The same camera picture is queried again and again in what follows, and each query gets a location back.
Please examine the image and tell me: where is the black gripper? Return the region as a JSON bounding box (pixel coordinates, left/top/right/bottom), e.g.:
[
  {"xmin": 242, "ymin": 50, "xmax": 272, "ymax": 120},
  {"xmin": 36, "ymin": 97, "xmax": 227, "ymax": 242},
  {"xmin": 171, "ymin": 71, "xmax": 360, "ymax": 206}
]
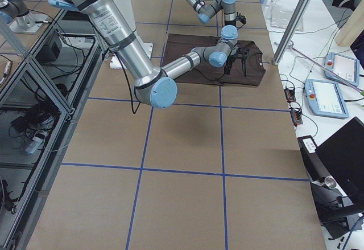
[
  {"xmin": 224, "ymin": 44, "xmax": 250, "ymax": 77},
  {"xmin": 224, "ymin": 12, "xmax": 246, "ymax": 28}
]

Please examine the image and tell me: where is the dark brown t-shirt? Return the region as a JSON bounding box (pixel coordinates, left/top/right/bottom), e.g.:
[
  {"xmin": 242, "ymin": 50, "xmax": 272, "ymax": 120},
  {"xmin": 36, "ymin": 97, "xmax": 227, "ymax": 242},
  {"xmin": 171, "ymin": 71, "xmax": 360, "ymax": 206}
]
[{"xmin": 160, "ymin": 32, "xmax": 266, "ymax": 87}]

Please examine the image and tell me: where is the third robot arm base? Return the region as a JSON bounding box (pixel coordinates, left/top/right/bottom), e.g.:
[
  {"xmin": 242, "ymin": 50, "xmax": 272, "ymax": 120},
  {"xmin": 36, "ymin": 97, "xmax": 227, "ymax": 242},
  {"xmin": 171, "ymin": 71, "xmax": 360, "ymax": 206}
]
[{"xmin": 1, "ymin": 0, "xmax": 48, "ymax": 34}]

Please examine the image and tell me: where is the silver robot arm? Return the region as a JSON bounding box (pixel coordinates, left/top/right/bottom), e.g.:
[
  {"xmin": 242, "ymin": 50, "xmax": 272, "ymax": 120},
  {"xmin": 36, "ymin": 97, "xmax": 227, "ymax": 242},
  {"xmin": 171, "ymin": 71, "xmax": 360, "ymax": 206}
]
[
  {"xmin": 48, "ymin": 0, "xmax": 238, "ymax": 108},
  {"xmin": 186, "ymin": 0, "xmax": 247, "ymax": 26}
]

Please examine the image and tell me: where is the clear plastic bag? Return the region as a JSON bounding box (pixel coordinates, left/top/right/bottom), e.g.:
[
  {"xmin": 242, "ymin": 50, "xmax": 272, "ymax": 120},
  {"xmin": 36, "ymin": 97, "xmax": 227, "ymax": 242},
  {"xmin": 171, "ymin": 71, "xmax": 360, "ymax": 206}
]
[{"xmin": 268, "ymin": 1, "xmax": 297, "ymax": 29}]

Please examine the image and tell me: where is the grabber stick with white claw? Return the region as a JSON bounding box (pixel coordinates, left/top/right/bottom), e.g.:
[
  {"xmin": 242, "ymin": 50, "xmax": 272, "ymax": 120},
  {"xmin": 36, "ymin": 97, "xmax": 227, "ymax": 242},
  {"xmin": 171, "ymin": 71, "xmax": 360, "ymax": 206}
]
[{"xmin": 286, "ymin": 41, "xmax": 363, "ymax": 96}]

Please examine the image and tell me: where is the near teach pendant tablet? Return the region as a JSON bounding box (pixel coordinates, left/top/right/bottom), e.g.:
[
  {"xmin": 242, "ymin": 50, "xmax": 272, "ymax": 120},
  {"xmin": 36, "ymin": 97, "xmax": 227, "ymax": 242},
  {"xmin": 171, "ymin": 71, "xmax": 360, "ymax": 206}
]
[{"xmin": 304, "ymin": 79, "xmax": 349, "ymax": 119}]

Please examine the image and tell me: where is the teach pendant tablet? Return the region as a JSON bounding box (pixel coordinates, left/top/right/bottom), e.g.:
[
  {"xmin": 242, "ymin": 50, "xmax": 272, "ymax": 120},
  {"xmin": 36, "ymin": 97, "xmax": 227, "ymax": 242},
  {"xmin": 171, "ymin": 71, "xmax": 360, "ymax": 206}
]
[
  {"xmin": 304, "ymin": 79, "xmax": 349, "ymax": 119},
  {"xmin": 324, "ymin": 52, "xmax": 360, "ymax": 87}
]

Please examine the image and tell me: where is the far teach pendant tablet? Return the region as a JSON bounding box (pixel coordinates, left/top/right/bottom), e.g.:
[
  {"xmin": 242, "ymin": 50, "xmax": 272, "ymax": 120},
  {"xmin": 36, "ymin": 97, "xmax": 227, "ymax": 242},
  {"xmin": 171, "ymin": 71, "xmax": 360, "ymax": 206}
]
[{"xmin": 324, "ymin": 52, "xmax": 360, "ymax": 87}]

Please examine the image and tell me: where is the black box with white label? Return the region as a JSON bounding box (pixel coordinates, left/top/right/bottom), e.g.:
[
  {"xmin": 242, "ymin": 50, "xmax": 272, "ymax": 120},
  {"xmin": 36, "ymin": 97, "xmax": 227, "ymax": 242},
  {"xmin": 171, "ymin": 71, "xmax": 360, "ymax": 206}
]
[{"xmin": 297, "ymin": 136, "xmax": 330, "ymax": 183}]

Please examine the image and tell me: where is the black laptop monitor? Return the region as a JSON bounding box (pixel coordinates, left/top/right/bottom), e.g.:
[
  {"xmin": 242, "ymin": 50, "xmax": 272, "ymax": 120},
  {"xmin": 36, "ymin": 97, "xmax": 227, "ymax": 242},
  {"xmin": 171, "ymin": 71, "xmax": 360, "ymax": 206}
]
[{"xmin": 316, "ymin": 117, "xmax": 363, "ymax": 203}]

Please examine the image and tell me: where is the aluminium frame post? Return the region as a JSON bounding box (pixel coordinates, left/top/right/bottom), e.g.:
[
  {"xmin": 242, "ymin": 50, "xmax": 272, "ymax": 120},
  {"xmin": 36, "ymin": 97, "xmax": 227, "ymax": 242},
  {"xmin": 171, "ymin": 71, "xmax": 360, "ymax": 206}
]
[{"xmin": 272, "ymin": 0, "xmax": 311, "ymax": 65}]

